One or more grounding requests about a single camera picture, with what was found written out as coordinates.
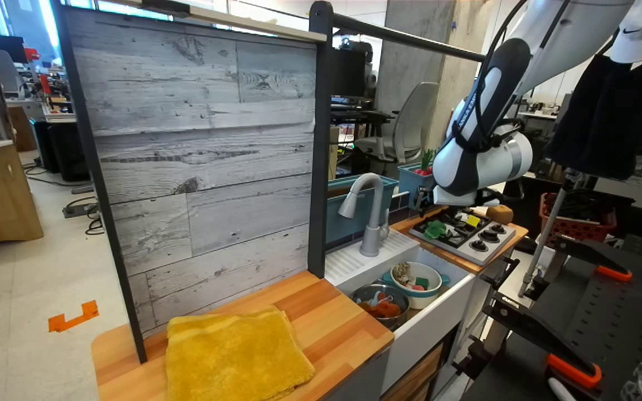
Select teal planter box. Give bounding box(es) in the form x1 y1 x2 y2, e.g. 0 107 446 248
326 165 438 248

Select blue and brown plush toy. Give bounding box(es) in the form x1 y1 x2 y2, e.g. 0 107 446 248
352 286 391 306

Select black hanging cover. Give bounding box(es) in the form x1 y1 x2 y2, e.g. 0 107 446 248
550 54 642 182

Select grey toy stove black grates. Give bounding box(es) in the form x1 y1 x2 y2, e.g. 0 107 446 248
408 206 520 264

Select orange floor tape mark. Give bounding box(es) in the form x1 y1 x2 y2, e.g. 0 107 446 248
47 297 103 333

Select yellow towel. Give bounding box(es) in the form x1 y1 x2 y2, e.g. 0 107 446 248
162 306 316 401

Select leopard print plush toy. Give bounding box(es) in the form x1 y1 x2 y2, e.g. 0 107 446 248
391 261 416 286

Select grey sink faucet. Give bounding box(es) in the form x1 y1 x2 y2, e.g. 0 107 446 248
336 171 393 259

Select orange plush toy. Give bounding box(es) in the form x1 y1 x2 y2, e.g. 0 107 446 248
370 293 405 321

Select whitewashed wood backsplash panel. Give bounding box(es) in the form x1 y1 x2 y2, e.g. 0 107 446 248
61 7 324 335

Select white sink basin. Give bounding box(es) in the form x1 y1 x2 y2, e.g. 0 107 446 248
335 252 480 388

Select black clamp orange handle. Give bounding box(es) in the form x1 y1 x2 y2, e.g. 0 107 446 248
484 292 606 392
550 235 635 284

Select steel pot with handles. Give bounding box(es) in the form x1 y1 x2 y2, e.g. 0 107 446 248
349 281 412 323

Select black perforated board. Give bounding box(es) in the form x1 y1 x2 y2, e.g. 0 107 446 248
520 246 642 374

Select teal pot cream inside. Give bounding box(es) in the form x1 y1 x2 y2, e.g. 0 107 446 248
382 259 451 309

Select green plush toy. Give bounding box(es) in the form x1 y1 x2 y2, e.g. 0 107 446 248
418 220 451 241

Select red mesh basket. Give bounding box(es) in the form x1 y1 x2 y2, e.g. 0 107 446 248
538 189 619 243

